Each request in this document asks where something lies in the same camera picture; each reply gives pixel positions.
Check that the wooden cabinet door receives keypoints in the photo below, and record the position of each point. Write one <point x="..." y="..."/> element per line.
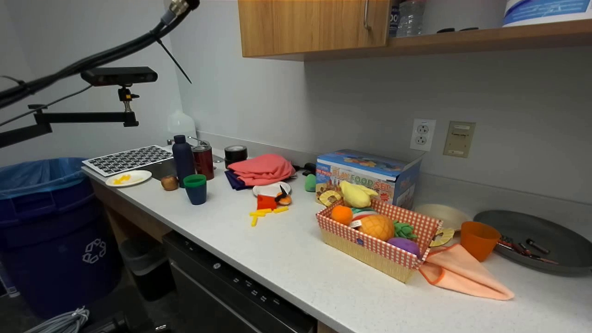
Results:
<point x="308" y="25"/>

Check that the small black object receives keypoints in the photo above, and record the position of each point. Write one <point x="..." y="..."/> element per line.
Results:
<point x="308" y="168"/>

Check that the green round toy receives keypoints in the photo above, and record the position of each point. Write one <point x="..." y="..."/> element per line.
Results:
<point x="312" y="184"/>

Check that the coral pink cloth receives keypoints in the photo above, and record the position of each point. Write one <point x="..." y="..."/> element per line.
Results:
<point x="262" y="170"/>

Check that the small brown toy piece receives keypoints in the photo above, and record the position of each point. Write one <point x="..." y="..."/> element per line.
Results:
<point x="286" y="201"/>

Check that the small white round plate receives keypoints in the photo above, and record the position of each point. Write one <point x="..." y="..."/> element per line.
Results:
<point x="269" y="190"/>

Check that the tan sliced toy food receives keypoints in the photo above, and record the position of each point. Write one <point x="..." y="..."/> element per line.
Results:
<point x="330" y="197"/>

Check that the red toy block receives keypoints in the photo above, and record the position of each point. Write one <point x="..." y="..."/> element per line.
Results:
<point x="267" y="203"/>

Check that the yellow toy fries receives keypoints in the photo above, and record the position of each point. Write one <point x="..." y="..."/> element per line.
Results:
<point x="267" y="214"/>

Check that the black cylinder can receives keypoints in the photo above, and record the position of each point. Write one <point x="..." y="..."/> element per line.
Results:
<point x="236" y="157"/>

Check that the dark blue cloth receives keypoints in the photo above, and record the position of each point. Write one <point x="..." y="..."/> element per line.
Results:
<point x="234" y="181"/>

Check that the orange toy fruit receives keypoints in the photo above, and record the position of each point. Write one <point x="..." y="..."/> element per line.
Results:
<point x="341" y="214"/>

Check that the colourful toy cardboard box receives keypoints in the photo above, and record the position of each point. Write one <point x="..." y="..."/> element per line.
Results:
<point x="371" y="173"/>

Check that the white red toy slice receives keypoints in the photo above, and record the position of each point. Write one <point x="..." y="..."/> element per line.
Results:
<point x="360" y="218"/>

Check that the dark red jar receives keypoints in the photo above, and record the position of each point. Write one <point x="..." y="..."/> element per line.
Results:
<point x="205" y="162"/>

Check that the yellow orange toy mango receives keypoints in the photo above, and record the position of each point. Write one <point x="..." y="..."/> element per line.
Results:
<point x="378" y="227"/>

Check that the green cup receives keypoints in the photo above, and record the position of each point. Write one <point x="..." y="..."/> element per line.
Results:
<point x="197" y="190"/>

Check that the red checkered basket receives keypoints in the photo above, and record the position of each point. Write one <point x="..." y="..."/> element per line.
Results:
<point x="371" y="253"/>

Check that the dark blue bottle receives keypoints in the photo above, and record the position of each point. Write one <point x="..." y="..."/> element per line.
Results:
<point x="182" y="160"/>

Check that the green toy vegetable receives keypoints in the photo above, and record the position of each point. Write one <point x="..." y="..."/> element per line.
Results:
<point x="404" y="231"/>

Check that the translucent white jug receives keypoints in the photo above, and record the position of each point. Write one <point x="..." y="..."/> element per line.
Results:
<point x="180" y="123"/>

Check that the small brown round toy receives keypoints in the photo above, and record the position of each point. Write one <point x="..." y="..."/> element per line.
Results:
<point x="169" y="184"/>

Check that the white power outlet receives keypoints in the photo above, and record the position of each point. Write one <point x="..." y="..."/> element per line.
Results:
<point x="423" y="136"/>

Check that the purple toy eggplant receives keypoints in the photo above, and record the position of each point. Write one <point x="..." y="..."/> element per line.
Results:
<point x="404" y="245"/>

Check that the black dishwasher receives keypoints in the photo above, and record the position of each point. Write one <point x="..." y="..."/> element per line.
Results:
<point x="229" y="297"/>

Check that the beige round plate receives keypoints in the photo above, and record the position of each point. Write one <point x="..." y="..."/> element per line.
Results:
<point x="447" y="216"/>

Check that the white oval plate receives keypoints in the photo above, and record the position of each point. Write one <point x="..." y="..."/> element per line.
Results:
<point x="140" y="179"/>

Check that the pale yellow toy slice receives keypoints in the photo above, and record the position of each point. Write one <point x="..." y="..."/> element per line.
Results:
<point x="443" y="238"/>

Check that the yellow toy food piece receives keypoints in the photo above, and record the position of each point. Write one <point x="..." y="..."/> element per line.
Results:
<point x="123" y="181"/>

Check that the small black waste bin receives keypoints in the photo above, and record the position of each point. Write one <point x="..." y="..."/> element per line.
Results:
<point x="149" y="269"/>

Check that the clear water bottle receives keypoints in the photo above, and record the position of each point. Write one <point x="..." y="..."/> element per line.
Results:
<point x="410" y="18"/>

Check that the orange plastic cup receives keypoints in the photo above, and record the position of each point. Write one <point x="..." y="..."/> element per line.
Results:
<point x="480" y="242"/>

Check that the peach cloth napkin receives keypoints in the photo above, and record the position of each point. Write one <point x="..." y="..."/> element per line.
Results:
<point x="465" y="279"/>

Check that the flat black object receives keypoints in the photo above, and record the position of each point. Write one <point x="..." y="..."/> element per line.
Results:
<point x="447" y="29"/>
<point x="471" y="29"/>

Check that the reddish brown toy strip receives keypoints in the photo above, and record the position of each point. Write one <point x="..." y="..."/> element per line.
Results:
<point x="519" y="251"/>

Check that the dark toy piece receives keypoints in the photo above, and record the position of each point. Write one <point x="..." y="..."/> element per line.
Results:
<point x="538" y="247"/>

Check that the blue recycling bin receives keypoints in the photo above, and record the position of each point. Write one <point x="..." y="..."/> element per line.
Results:
<point x="53" y="242"/>

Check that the dark grey round plate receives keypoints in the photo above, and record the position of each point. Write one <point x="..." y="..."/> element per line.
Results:
<point x="556" y="229"/>

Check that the grey plastic bag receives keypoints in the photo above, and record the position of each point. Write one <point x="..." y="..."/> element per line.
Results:
<point x="62" y="323"/>

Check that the white tub with blue label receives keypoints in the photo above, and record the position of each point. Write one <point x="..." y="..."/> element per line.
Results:
<point x="547" y="10"/>

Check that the beige wall plate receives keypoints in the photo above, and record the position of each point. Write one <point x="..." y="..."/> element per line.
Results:
<point x="460" y="140"/>

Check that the wooden counter frame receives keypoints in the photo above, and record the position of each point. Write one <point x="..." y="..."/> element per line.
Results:
<point x="127" y="216"/>

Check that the black bar camera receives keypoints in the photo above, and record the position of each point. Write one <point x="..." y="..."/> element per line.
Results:
<point x="119" y="77"/>

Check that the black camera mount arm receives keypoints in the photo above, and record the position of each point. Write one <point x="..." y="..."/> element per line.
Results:
<point x="81" y="118"/>

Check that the wooden wall cabinet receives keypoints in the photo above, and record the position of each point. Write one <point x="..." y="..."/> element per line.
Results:
<point x="493" y="38"/>

